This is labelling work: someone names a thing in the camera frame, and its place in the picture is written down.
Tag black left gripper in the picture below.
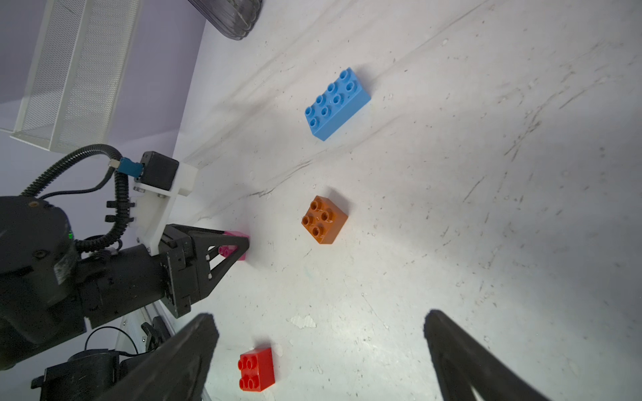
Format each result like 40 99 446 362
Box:
75 224 250 328

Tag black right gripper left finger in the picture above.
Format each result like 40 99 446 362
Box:
100 313 219 401

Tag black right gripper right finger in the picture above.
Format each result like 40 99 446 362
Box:
424 309 546 400

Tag pink lego brick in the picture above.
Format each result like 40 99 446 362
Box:
218 232 250 258

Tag red lego brick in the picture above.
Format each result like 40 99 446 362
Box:
237 348 276 392

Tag orange lego brick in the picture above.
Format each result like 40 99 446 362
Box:
301 195 348 245

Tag blue lego brick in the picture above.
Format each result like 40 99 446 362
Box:
304 68 371 141

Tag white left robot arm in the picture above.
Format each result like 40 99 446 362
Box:
1 196 249 400

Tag lower white mesh shelf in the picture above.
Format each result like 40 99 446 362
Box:
10 0 142 154

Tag dark glass vase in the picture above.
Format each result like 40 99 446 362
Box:
189 0 262 41

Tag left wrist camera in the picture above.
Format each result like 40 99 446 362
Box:
116 151 180 190

